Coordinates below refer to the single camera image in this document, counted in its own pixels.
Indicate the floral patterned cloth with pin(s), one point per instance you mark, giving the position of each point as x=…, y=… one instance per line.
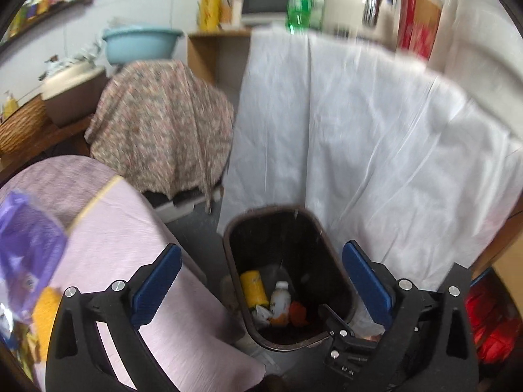
x=159, y=126

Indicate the yellow can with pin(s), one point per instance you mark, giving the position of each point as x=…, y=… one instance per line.
x=254, y=288

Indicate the small white plastic bottle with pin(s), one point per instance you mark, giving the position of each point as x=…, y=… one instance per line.
x=281, y=298

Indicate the yellow snack packet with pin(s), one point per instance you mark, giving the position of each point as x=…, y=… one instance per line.
x=47, y=318

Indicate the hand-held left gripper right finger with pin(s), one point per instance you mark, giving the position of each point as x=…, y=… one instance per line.
x=365, y=279

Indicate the brown and cream rice cooker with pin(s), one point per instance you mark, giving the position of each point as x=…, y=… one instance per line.
x=71, y=94

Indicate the woven pattern sink bowl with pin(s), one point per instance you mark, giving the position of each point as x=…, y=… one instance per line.
x=22, y=128

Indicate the dark brown trash bin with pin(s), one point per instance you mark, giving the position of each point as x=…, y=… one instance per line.
x=286, y=245

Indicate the white paper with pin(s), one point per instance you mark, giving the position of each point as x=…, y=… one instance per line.
x=261, y=314

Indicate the wooden cabinet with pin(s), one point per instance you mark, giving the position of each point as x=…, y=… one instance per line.
x=212, y=57

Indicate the round table with purple cloth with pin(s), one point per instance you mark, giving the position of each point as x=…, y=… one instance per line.
x=122, y=232

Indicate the white plastic sheet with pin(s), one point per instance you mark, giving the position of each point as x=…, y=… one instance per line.
x=367, y=151

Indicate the wooden framed wall shelf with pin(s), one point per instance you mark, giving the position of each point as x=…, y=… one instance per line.
x=53, y=12

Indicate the light blue plastic basin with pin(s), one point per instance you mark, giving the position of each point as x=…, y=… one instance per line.
x=141, y=45

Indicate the purple plastic bag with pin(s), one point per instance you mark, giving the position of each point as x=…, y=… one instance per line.
x=28, y=249

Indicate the red paper cup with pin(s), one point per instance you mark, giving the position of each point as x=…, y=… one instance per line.
x=419, y=24

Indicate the red plastic bag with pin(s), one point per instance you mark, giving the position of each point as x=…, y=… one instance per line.
x=488, y=326

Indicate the dark wooden counter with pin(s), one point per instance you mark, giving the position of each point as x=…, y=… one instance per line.
x=61, y=137

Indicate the red wrapper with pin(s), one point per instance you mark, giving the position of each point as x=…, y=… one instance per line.
x=299, y=313

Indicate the light blue towel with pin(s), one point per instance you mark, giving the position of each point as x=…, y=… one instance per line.
x=94, y=51

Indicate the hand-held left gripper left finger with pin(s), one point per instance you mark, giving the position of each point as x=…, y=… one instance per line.
x=157, y=281

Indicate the glass jar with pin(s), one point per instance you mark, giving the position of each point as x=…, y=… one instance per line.
x=233, y=6

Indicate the yellow soap bottle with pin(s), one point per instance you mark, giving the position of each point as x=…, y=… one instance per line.
x=9, y=106

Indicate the green plastic bottle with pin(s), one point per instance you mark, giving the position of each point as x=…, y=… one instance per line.
x=299, y=8

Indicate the white kettle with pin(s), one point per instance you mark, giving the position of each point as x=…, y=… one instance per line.
x=345, y=6

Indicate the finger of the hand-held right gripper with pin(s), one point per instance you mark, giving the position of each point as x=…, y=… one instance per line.
x=461, y=273
x=345, y=345

